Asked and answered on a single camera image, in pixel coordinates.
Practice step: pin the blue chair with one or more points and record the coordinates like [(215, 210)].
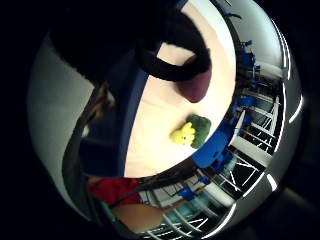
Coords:
[(211, 148), (248, 60), (186, 193)]

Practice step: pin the yellow and green soft toy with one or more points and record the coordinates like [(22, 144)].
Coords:
[(192, 132)]

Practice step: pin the ceiling strip lamp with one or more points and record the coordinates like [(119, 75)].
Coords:
[(271, 182), (220, 220), (296, 110)]

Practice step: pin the maroon bowl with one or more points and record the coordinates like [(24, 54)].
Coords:
[(196, 88)]

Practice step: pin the the person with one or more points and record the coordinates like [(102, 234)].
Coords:
[(110, 133)]

